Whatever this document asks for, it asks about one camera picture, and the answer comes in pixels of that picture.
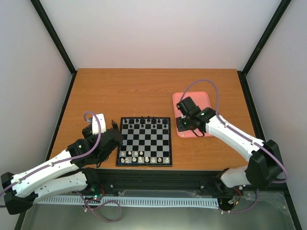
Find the black white chess board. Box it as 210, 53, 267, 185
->
116, 127, 173, 167

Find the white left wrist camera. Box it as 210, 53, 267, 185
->
92, 114, 106, 135

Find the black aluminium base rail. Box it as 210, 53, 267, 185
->
31, 169, 287, 195

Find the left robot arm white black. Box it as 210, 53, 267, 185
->
0, 121, 123, 215

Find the black frame post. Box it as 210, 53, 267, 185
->
241, 0, 292, 75
30, 0, 77, 75

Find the right black frame post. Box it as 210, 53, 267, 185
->
241, 0, 292, 75

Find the black chess pieces row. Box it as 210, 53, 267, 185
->
120, 116, 171, 129

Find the left black frame post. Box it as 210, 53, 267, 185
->
30, 0, 77, 75

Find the light blue slotted cable duct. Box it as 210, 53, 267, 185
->
38, 195, 219, 209

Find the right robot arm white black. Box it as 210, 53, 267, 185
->
176, 97, 283, 189

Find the pink plastic tray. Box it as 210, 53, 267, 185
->
172, 92, 211, 138

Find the metal sheet front panel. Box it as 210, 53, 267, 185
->
14, 192, 295, 230

